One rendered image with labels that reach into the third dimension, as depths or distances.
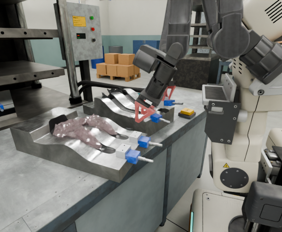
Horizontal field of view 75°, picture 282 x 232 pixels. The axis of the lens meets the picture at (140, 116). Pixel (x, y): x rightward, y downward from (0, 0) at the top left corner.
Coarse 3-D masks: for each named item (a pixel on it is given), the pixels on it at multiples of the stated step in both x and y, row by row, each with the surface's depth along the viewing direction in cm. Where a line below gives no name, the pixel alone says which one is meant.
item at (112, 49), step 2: (110, 46) 732; (112, 46) 728; (114, 46) 727; (116, 46) 727; (118, 46) 730; (120, 46) 735; (122, 46) 751; (110, 48) 736; (112, 48) 731; (114, 48) 730; (116, 48) 730; (118, 48) 733; (120, 48) 738; (122, 48) 753; (110, 50) 739; (112, 50) 734; (114, 50) 732; (116, 50) 733; (118, 50) 736; (120, 50) 740; (122, 50) 755; (110, 52) 743; (112, 52) 738; (114, 52) 736; (116, 52) 736; (118, 52) 739; (120, 52) 744; (122, 52) 757
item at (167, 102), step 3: (165, 99) 94; (168, 99) 95; (171, 99) 95; (162, 102) 94; (165, 102) 93; (168, 102) 92; (171, 102) 92; (174, 102) 92; (177, 102) 91; (180, 102) 90; (159, 105) 96; (162, 105) 94; (165, 105) 94; (168, 105) 92; (171, 105) 92
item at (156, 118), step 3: (153, 114) 88; (156, 114) 88; (159, 114) 88; (147, 117) 88; (150, 117) 87; (153, 117) 86; (156, 117) 85; (159, 117) 86; (153, 120) 87; (156, 120) 85; (159, 120) 87; (162, 120) 85; (165, 120) 84
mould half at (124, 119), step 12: (120, 96) 108; (132, 96) 113; (84, 108) 114; (96, 108) 106; (108, 108) 99; (132, 108) 102; (168, 108) 100; (120, 120) 95; (132, 120) 89; (144, 120) 85; (168, 120) 101; (144, 132) 86
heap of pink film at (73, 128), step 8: (72, 120) 84; (80, 120) 83; (88, 120) 80; (96, 120) 80; (104, 120) 82; (56, 128) 78; (64, 128) 76; (72, 128) 75; (80, 128) 72; (104, 128) 77; (112, 128) 80; (56, 136) 74; (64, 136) 72; (72, 136) 69; (80, 136) 68; (88, 136) 70; (88, 144) 69; (96, 144) 69
